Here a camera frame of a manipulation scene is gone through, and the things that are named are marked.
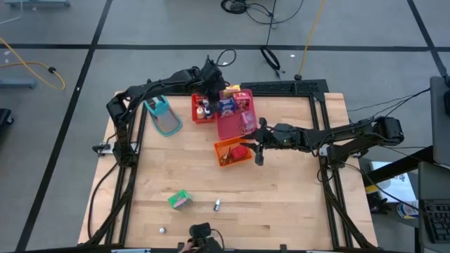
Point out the green snack box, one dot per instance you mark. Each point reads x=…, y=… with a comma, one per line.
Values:
x=179, y=199

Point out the pink plastic tray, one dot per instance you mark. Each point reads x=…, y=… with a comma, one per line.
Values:
x=228, y=128

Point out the long black perforated panel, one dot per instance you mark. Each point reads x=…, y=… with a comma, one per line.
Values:
x=281, y=86

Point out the white paper sheet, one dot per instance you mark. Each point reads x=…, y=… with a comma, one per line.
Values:
x=397, y=182

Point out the orange plastic basket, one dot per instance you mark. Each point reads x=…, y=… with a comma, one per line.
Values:
x=221, y=149

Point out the small grey bottle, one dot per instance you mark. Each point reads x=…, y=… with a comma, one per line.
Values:
x=217, y=205

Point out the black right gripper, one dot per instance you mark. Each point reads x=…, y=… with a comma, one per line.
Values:
x=284, y=137

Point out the red small box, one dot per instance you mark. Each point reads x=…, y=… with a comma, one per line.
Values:
x=239, y=152

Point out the red mesh plastic basket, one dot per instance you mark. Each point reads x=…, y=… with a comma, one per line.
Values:
x=195, y=119

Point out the black caster foot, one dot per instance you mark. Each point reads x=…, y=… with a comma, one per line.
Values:
x=5, y=117

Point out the yellow pops cereal box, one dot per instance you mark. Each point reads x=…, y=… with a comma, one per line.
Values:
x=232, y=89

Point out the teal-rimmed mesh strainer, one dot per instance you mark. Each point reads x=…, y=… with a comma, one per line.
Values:
x=165, y=121

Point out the red snack box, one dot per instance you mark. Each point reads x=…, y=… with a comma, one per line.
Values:
x=242, y=100

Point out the pink snack box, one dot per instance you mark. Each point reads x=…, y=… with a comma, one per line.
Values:
x=248, y=122

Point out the short black ridged panel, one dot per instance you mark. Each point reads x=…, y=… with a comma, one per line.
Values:
x=168, y=90

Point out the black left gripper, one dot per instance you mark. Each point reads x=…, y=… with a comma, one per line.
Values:
x=214, y=79

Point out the black keyboard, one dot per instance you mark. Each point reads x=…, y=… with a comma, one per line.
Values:
x=437, y=221

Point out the grey monitor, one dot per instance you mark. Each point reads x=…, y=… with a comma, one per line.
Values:
x=441, y=119

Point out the blue snack box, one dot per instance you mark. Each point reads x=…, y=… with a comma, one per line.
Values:
x=226, y=107

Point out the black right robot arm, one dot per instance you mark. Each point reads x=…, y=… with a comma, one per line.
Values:
x=351, y=137

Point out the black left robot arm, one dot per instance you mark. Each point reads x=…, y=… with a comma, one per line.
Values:
x=158, y=84

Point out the brown snack wrapper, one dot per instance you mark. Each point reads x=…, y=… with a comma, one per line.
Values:
x=226, y=158

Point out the small yellow-capped bottle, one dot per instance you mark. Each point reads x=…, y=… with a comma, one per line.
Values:
x=200, y=112

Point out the grey-blue floor bar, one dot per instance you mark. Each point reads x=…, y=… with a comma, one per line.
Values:
x=17, y=83
x=35, y=3

